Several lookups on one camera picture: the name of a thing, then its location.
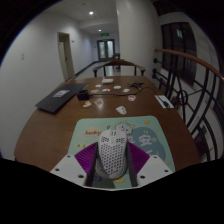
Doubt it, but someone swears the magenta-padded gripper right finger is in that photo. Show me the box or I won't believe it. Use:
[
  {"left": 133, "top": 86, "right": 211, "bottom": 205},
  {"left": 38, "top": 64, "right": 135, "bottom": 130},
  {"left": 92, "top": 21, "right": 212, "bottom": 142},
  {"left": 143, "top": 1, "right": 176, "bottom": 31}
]
[{"left": 125, "top": 142, "right": 175, "bottom": 188}]

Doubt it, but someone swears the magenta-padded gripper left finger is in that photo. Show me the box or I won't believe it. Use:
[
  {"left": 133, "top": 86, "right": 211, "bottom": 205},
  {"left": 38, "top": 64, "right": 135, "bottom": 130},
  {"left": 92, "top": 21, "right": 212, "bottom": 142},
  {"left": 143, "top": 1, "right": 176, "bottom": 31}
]
[{"left": 49, "top": 142, "right": 100, "bottom": 188}]

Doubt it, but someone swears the white perforated computer mouse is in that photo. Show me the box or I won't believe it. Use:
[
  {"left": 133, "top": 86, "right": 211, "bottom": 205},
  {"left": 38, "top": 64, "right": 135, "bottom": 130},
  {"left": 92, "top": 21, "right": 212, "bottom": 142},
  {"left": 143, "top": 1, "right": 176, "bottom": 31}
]
[{"left": 94, "top": 129, "right": 128, "bottom": 180}]

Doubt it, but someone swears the green cartoon-print mouse pad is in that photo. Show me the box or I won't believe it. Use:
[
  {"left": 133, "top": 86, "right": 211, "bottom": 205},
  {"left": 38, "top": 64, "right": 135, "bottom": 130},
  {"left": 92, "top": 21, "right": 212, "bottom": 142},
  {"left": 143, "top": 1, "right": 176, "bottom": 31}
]
[{"left": 67, "top": 115, "right": 176, "bottom": 190}]

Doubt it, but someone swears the white paper card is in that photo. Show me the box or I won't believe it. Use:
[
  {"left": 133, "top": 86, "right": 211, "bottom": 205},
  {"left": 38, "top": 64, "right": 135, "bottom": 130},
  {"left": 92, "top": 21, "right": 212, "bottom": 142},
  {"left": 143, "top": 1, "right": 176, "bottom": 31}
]
[{"left": 154, "top": 94, "right": 175, "bottom": 110}]

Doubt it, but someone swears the black flat box with label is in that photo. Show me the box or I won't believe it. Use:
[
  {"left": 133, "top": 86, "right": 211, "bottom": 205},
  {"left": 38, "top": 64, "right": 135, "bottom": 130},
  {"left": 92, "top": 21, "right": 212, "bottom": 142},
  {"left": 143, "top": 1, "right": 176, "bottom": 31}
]
[{"left": 35, "top": 82, "right": 90, "bottom": 114}]

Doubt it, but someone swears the small black box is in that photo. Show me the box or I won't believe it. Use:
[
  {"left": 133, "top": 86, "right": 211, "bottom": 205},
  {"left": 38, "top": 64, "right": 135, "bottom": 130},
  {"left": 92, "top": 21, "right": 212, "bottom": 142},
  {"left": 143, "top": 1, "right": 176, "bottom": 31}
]
[{"left": 77, "top": 89, "right": 90, "bottom": 102}]

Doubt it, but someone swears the black railing with wooden handrail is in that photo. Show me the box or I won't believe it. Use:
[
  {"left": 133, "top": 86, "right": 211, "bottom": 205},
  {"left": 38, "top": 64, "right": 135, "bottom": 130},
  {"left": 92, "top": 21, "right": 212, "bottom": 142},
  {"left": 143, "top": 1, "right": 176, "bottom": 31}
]
[{"left": 152, "top": 47, "right": 224, "bottom": 162}]

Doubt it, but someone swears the wooden chair with curved back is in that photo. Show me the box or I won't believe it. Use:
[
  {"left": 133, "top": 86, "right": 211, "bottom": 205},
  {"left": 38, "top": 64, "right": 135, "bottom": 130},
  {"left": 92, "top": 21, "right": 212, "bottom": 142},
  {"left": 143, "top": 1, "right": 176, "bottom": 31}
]
[{"left": 92, "top": 58, "right": 147, "bottom": 78}]

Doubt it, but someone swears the side doorway with door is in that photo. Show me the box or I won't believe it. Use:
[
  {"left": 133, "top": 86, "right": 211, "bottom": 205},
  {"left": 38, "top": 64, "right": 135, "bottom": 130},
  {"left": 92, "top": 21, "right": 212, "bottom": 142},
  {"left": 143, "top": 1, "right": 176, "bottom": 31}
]
[{"left": 56, "top": 31, "right": 76, "bottom": 81}]

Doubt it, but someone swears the dark framed window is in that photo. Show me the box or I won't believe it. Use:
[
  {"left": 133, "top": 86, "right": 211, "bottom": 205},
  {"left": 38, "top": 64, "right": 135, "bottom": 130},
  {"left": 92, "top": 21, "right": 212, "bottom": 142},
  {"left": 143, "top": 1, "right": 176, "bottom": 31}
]
[{"left": 161, "top": 21, "right": 198, "bottom": 87}]

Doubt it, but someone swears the glass double door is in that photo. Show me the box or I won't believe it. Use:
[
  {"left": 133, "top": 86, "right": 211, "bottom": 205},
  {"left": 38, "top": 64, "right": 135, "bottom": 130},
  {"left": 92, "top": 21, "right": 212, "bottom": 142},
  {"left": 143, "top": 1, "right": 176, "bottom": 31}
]
[{"left": 96, "top": 39, "right": 116, "bottom": 62}]

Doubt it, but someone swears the black cable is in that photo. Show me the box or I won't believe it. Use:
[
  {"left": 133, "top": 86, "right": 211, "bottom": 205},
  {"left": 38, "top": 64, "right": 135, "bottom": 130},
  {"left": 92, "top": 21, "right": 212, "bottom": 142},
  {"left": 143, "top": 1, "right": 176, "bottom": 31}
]
[{"left": 88, "top": 81, "right": 158, "bottom": 98}]

